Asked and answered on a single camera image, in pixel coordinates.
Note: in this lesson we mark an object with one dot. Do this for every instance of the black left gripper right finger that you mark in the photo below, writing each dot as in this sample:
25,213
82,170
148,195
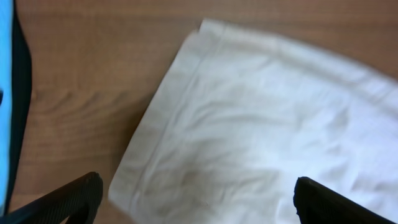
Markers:
317,204

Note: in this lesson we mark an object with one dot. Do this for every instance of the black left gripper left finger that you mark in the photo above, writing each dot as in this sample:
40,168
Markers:
74,203

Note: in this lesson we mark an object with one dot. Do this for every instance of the beige khaki shorts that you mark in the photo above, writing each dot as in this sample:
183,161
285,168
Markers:
241,115

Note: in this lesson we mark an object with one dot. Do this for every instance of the black and blue shirt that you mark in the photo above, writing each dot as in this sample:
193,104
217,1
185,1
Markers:
16,88

